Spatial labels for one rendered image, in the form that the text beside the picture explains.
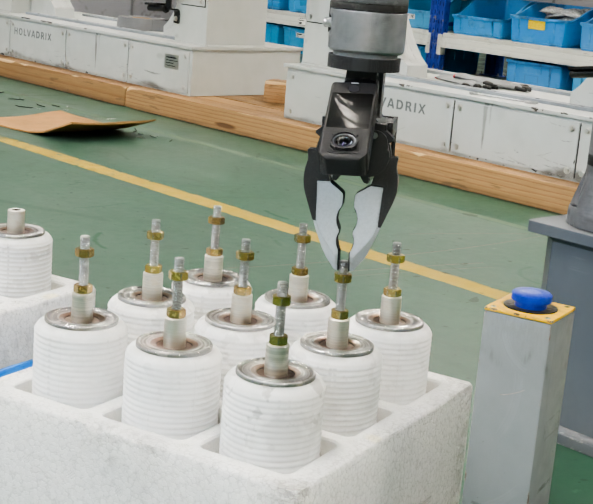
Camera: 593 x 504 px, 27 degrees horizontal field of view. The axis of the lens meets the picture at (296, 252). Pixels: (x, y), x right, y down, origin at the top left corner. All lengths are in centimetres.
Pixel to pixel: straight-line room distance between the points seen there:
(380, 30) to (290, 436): 39
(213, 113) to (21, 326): 294
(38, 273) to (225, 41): 322
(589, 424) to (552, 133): 189
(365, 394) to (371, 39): 35
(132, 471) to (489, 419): 35
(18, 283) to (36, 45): 398
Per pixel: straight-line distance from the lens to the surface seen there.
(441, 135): 383
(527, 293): 125
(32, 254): 165
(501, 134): 369
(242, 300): 132
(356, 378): 125
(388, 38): 121
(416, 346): 135
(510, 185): 358
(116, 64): 510
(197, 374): 121
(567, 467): 173
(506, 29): 712
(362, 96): 120
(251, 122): 434
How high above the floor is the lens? 64
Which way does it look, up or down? 13 degrees down
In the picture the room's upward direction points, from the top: 5 degrees clockwise
